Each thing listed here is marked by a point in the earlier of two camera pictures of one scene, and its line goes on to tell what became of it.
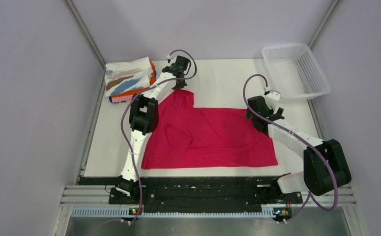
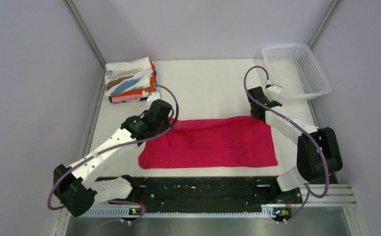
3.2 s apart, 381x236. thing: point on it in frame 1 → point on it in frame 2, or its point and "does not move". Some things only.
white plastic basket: [295, 72] does not move
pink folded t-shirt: [125, 99] does not move
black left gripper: [180, 85] → [167, 124]
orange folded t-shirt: [132, 91] does not move
